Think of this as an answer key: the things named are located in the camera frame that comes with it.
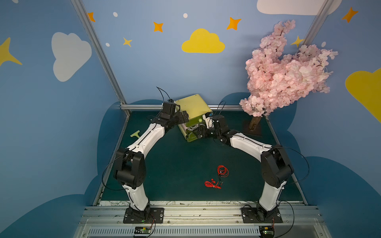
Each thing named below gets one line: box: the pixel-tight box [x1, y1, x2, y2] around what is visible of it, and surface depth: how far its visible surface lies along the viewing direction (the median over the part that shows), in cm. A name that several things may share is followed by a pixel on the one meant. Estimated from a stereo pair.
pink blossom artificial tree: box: [239, 19, 339, 131], surface depth 68 cm
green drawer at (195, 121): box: [186, 115, 205, 128], surface depth 92 cm
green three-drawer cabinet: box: [175, 93, 214, 143], surface depth 98 cm
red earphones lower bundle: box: [204, 178, 222, 189], surface depth 86 cm
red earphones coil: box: [216, 164, 230, 178], surface depth 90 cm
